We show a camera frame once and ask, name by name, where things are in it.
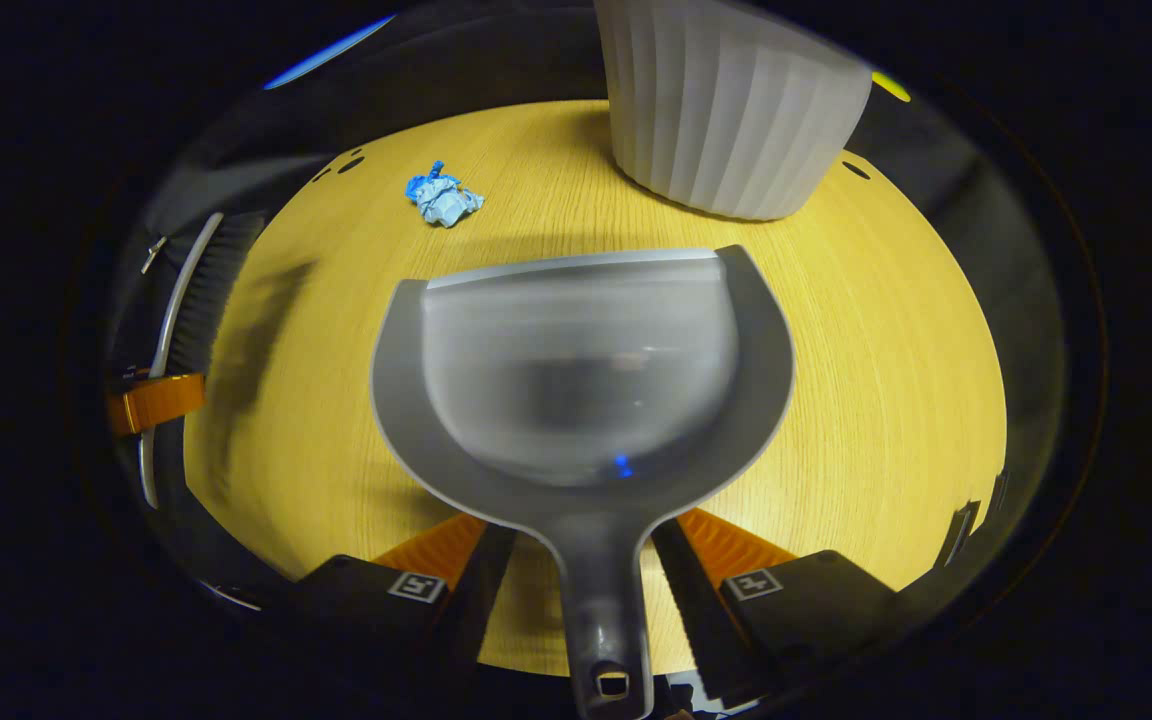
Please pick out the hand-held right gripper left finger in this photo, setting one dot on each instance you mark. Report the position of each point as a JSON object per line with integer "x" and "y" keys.
{"x": 466, "y": 610}

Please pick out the grey dustpan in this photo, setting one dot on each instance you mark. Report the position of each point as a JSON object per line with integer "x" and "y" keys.
{"x": 576, "y": 380}

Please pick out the white clip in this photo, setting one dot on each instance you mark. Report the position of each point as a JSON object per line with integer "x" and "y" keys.
{"x": 152, "y": 255}
{"x": 958, "y": 535}

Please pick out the white ribbed garbage bin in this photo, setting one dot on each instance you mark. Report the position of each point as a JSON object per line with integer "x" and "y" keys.
{"x": 726, "y": 110}

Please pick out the light blue paper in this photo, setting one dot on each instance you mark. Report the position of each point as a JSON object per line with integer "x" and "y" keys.
{"x": 451, "y": 205}

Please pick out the small grey broom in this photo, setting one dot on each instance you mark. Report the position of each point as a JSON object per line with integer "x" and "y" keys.
{"x": 211, "y": 290}

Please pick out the bright blue paper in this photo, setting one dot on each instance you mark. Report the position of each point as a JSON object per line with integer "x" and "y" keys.
{"x": 424, "y": 180}

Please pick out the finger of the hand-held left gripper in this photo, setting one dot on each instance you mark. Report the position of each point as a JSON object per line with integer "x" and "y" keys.
{"x": 158, "y": 402}

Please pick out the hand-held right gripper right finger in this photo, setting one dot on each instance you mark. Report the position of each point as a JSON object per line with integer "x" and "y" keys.
{"x": 696, "y": 620}

